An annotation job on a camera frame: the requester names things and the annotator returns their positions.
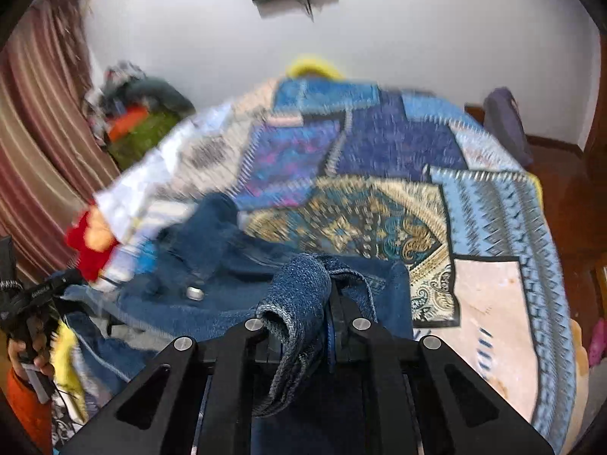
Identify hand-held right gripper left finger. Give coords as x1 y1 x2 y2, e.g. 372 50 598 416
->
61 317 285 455

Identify red plush toy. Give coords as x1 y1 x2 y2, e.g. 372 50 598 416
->
65 205 123 286

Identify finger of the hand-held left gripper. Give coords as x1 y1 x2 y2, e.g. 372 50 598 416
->
44 267 83 296

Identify blue denim jacket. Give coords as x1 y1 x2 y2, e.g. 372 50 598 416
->
59 193 418 455

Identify pink object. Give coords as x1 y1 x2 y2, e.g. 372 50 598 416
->
587 318 607 369

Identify orange box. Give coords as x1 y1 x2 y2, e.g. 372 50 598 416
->
108 108 149 142

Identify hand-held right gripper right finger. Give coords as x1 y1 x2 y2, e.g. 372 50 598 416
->
326 285 557 455

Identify black monitor cable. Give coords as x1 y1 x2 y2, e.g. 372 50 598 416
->
291 0 318 23

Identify striped red gold curtain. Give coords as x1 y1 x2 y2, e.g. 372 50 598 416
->
0 0 121 287

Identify blue patchwork quilt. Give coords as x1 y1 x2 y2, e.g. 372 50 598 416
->
95 76 578 442

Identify yellow plastic chair back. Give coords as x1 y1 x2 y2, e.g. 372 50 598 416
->
286 56 345 80

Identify white cloth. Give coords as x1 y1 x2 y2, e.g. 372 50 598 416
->
94 102 250 245

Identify person's left hand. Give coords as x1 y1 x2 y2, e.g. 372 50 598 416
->
7 315 56 380

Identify person's left forearm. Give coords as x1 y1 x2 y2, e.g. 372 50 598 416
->
5 369 54 454

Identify grey backpack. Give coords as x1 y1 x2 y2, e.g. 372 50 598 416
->
483 86 535 168

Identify grey pillow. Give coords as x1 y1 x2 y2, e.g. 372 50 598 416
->
127 77 196 115

